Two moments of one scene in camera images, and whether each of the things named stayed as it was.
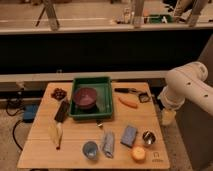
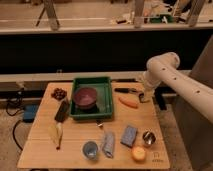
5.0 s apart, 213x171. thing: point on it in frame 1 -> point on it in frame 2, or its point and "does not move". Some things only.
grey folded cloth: (109, 143) does not move
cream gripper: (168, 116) -> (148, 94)
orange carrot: (128, 102) does not move
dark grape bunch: (59, 94) does not move
